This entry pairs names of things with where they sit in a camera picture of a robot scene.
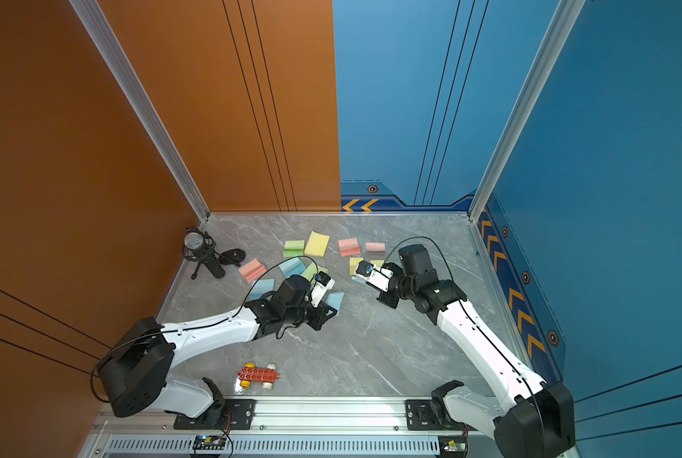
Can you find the pink memo pad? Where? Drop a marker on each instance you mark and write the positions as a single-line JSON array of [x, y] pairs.
[[349, 247], [252, 271]]

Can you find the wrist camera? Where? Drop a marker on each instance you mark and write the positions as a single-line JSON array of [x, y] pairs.
[[377, 277], [323, 283]]

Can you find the right circuit board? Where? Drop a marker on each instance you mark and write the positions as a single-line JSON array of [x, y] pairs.
[[453, 446]]

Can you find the left green circuit board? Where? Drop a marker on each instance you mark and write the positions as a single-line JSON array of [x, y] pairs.
[[209, 443]]

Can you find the blue memo pad centre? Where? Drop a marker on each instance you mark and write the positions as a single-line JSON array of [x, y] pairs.
[[292, 266]]

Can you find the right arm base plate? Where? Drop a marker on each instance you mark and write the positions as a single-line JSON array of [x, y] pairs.
[[428, 415]]

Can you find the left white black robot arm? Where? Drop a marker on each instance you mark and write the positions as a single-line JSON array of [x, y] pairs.
[[137, 372]]

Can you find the light blue memo pad left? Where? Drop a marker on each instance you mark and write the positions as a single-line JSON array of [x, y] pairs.
[[261, 287]]

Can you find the aluminium front rail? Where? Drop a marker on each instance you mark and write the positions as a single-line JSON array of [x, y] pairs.
[[286, 426]]

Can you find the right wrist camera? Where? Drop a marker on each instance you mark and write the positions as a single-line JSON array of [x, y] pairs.
[[377, 277]]

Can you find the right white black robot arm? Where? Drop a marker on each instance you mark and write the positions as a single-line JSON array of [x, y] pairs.
[[526, 415]]

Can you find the blue curved memo pad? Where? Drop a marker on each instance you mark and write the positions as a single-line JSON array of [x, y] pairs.
[[335, 300]]

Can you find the large green memo pad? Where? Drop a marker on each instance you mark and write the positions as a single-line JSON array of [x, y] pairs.
[[312, 271]]

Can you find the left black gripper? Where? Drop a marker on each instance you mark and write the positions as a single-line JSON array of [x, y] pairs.
[[321, 318]]

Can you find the small green memo pad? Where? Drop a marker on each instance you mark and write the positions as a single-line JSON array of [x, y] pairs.
[[293, 248]]

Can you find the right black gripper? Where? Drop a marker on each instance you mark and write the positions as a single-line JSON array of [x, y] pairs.
[[384, 298]]

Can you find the small yellow memo pad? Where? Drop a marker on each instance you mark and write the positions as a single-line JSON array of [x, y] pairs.
[[354, 263]]

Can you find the torn pink page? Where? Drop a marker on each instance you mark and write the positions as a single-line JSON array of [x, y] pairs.
[[375, 247]]

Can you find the red toy brick car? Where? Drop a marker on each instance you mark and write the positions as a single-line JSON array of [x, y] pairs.
[[251, 375]]

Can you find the large yellow memo pad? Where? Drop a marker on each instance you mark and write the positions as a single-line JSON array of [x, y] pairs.
[[317, 244]]

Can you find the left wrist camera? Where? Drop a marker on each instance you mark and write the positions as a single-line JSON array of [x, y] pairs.
[[323, 283]]

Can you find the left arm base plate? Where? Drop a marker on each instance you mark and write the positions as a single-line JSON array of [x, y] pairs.
[[234, 414]]

